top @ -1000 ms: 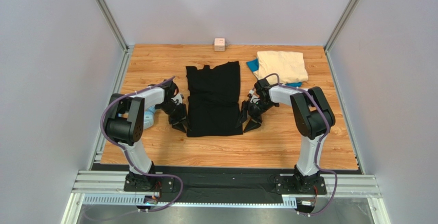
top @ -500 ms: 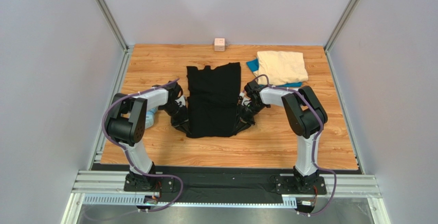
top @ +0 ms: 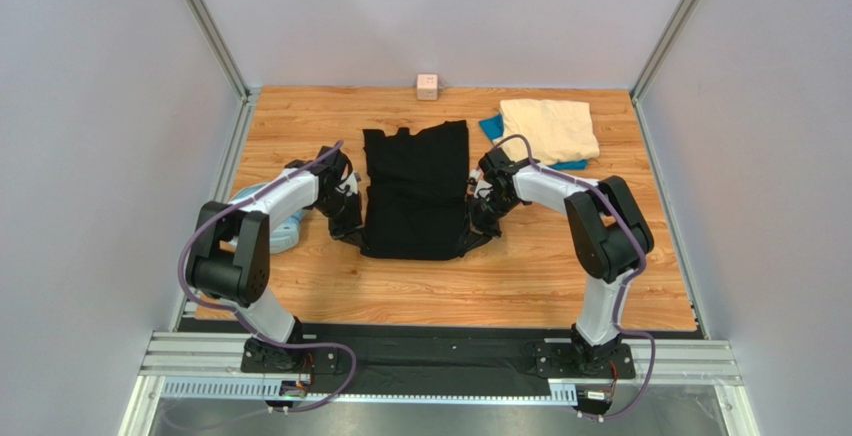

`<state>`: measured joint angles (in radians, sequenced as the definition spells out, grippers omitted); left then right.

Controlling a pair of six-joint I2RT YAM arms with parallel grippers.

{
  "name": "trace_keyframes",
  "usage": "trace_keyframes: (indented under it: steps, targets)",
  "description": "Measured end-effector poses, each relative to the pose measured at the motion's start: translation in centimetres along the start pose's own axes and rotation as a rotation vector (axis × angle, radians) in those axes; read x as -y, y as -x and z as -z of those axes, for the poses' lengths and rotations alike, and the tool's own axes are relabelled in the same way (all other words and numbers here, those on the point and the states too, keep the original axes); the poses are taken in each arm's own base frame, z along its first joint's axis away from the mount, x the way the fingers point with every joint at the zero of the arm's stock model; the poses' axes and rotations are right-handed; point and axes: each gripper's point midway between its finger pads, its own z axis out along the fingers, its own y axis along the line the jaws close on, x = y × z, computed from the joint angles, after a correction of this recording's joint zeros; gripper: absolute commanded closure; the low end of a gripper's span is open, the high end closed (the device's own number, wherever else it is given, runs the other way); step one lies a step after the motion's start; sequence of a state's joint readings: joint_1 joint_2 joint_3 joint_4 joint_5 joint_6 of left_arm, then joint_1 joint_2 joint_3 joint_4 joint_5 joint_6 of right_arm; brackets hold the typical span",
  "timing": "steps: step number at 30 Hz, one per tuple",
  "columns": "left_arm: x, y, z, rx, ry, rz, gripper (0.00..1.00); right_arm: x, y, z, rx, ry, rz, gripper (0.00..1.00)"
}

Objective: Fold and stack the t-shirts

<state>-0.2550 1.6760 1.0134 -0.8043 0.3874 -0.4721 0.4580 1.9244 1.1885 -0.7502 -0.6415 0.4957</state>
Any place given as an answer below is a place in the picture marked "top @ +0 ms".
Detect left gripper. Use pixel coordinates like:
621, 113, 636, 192
312, 190, 369, 249

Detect black t shirt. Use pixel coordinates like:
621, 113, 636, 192
361, 121, 469, 261

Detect light blue headphones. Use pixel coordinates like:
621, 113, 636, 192
229, 182, 307, 254

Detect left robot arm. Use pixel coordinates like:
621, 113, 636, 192
177, 143, 367, 354

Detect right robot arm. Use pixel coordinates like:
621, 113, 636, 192
459, 148, 654, 363

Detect blue folded t shirt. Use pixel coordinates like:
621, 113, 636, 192
479, 113, 588, 170

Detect cream folded t shirt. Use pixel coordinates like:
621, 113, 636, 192
493, 99, 600, 166

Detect small beige cube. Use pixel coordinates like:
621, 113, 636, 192
415, 73, 440, 101

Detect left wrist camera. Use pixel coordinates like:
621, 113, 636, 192
339, 171, 361, 196

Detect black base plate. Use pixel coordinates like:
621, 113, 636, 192
175, 317, 704, 398

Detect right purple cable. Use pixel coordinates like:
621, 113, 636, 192
492, 132, 658, 422

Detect aluminium frame rail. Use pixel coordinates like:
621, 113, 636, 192
120, 322, 758, 435

